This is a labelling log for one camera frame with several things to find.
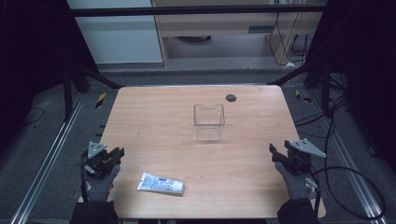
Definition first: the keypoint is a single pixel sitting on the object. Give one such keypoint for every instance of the white and blue toothpaste tube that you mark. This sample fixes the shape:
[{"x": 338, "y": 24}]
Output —
[{"x": 160, "y": 184}]

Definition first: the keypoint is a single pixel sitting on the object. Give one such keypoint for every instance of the person's left hand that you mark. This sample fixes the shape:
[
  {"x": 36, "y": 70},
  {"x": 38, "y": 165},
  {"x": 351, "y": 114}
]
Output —
[{"x": 100, "y": 186}]

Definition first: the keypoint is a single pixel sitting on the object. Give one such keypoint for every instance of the person's right hand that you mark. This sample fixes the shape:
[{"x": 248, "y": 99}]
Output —
[{"x": 294, "y": 184}]

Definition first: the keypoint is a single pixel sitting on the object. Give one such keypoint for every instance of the white cabinet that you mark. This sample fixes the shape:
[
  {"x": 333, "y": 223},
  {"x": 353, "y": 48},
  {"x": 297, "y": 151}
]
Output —
[{"x": 121, "y": 37}]

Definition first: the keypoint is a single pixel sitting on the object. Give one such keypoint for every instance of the aluminium floor rail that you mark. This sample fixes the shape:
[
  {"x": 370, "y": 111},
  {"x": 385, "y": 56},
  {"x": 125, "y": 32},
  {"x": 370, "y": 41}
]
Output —
[
  {"x": 351, "y": 168},
  {"x": 49, "y": 155}
]

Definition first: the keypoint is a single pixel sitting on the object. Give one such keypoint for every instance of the light wooden desk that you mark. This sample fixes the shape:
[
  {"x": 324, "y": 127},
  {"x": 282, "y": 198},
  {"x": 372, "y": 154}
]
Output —
[{"x": 218, "y": 26}]

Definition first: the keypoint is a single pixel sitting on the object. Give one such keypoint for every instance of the yellow and black tape strip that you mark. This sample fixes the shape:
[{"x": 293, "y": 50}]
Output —
[
  {"x": 100, "y": 100},
  {"x": 302, "y": 97}
]

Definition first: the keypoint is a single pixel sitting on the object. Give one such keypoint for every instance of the black metal stand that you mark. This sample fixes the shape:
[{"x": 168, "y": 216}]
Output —
[
  {"x": 325, "y": 87},
  {"x": 67, "y": 93}
]

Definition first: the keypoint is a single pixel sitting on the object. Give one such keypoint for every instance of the dark round table grommet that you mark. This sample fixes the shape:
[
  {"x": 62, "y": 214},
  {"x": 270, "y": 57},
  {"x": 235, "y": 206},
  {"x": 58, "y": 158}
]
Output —
[{"x": 231, "y": 98}]

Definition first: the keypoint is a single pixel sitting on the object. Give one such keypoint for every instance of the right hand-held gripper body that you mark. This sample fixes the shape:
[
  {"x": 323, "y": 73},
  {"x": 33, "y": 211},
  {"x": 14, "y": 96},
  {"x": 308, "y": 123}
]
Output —
[{"x": 299, "y": 155}]

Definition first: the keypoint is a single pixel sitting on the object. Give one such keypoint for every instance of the clear plastic square container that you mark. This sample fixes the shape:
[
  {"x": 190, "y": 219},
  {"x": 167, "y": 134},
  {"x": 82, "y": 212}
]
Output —
[{"x": 209, "y": 123}]

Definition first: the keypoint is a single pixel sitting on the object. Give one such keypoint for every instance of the black metal crossbar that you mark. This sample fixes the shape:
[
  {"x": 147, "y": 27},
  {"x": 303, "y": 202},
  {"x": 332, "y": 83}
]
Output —
[{"x": 193, "y": 10}]

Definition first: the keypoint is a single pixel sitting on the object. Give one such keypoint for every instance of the white plug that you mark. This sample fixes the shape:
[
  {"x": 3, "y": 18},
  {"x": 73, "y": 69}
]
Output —
[{"x": 290, "y": 64}]

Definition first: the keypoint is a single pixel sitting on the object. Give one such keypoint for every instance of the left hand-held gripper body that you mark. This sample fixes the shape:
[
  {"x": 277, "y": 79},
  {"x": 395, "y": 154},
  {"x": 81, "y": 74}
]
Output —
[{"x": 97, "y": 155}]

